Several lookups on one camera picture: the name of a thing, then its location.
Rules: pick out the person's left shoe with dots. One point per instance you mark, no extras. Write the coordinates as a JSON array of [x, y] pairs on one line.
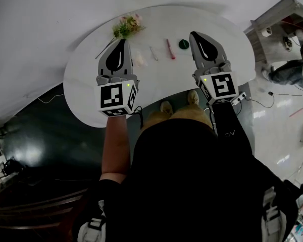
[[166, 107]]

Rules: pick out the red pen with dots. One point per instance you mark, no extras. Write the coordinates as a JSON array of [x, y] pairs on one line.
[[170, 50]]

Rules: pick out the white power strip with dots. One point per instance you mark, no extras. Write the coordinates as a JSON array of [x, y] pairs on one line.
[[240, 98]]

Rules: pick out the person's shoe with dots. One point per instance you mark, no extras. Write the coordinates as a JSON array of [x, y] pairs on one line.
[[193, 97], [166, 107]]

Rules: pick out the person's right forearm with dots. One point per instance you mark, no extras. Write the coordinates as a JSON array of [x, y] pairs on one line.
[[227, 125]]

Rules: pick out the pink artificial flower bouquet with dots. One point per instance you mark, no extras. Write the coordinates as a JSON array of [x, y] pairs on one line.
[[127, 29]]

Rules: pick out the person's right shoe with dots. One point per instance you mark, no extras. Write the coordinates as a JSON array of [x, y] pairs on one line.
[[193, 97]]

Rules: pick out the white round table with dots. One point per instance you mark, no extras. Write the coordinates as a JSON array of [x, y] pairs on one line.
[[166, 79]]

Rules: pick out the person's left forearm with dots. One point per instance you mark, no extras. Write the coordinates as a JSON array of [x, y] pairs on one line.
[[114, 145]]

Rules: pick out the red floor tape strip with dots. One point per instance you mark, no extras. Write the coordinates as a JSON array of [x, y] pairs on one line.
[[296, 112]]

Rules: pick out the dark green round cap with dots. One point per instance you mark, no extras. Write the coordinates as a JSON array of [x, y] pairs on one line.
[[183, 44]]

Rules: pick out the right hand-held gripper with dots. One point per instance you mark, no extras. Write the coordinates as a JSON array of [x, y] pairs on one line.
[[221, 84]]

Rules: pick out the dark wooden staircase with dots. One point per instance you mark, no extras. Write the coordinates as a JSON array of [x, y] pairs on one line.
[[40, 210]]

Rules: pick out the small silver metal tool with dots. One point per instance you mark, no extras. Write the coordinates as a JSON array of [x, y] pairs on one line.
[[154, 54]]

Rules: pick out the light wooden shelf desk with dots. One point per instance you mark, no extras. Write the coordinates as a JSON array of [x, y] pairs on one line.
[[277, 11]]

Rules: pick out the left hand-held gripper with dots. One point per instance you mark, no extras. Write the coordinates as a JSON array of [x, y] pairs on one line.
[[111, 97]]

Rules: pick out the background lab equipment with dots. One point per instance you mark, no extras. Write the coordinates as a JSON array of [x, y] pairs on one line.
[[7, 165]]

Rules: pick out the white tape roll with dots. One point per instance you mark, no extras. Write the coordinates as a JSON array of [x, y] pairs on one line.
[[263, 33]]

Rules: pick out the person's black shirt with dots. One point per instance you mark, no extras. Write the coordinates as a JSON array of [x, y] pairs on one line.
[[181, 185]]

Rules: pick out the person's tan trousers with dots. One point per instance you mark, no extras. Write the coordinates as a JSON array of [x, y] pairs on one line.
[[189, 112]]

